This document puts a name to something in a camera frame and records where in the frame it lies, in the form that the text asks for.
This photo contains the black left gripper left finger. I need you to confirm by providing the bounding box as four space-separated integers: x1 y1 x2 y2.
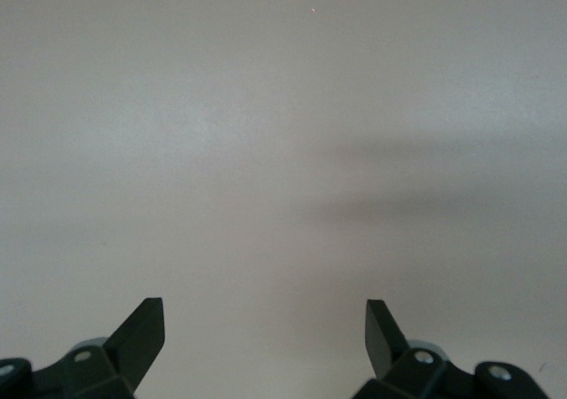
0 297 167 399

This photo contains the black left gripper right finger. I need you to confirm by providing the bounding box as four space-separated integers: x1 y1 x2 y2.
352 300 551 399

